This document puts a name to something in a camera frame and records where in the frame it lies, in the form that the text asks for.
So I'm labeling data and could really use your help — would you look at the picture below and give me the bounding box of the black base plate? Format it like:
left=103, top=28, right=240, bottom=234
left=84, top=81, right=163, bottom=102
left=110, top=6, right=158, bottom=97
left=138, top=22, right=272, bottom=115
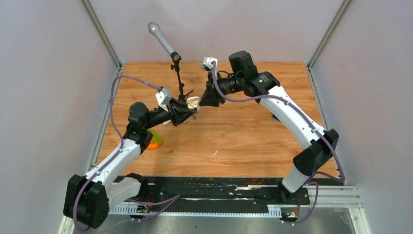
left=134, top=176, right=310, bottom=214

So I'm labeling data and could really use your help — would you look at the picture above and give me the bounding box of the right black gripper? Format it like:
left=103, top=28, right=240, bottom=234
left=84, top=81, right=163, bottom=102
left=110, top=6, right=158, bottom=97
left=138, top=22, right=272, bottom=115
left=199, top=72, right=244, bottom=107

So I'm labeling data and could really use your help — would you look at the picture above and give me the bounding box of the black tripod microphone stand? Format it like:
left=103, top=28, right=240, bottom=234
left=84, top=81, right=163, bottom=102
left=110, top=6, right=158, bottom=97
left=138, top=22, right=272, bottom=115
left=170, top=51, right=193, bottom=102

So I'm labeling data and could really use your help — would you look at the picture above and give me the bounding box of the grey microphone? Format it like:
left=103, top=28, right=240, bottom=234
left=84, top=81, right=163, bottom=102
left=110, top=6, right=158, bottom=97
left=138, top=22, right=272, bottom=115
left=148, top=22, right=178, bottom=59

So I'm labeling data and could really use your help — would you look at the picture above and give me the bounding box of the green block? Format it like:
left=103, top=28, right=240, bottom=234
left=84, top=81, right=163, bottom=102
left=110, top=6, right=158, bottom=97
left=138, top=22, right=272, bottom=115
left=148, top=129, right=164, bottom=145

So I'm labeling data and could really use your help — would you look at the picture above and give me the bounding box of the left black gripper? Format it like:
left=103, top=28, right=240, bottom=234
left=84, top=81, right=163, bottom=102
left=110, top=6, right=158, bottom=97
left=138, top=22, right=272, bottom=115
left=144, top=97, right=198, bottom=130

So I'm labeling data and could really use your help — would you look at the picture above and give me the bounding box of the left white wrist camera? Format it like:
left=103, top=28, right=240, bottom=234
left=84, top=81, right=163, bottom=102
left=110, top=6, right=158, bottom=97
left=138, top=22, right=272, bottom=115
left=155, top=88, right=173, bottom=112

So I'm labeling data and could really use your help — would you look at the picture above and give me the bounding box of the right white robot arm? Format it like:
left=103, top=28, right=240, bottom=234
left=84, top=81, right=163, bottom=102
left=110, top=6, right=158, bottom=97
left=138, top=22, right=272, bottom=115
left=199, top=50, right=339, bottom=204

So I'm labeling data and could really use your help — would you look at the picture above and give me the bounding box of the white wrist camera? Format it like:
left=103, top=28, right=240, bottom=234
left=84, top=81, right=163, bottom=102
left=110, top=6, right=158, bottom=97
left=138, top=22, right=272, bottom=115
left=201, top=57, right=218, bottom=71
left=155, top=88, right=173, bottom=112

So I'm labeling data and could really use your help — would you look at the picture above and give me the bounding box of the small beige charging case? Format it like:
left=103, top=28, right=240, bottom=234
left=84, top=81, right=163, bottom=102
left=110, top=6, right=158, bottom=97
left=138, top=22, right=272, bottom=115
left=186, top=96, right=201, bottom=111

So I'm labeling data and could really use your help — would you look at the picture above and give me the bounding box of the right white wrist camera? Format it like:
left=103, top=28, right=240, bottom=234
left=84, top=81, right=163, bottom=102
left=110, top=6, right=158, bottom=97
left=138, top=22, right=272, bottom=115
left=201, top=57, right=218, bottom=71

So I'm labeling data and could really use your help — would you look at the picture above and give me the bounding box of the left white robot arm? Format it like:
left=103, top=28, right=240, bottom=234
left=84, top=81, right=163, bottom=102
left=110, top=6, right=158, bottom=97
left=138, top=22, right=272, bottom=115
left=63, top=98, right=197, bottom=229

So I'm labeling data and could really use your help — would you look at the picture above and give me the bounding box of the orange ring toy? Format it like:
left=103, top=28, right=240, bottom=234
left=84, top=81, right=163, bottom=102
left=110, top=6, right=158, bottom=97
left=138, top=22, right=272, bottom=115
left=147, top=141, right=164, bottom=150

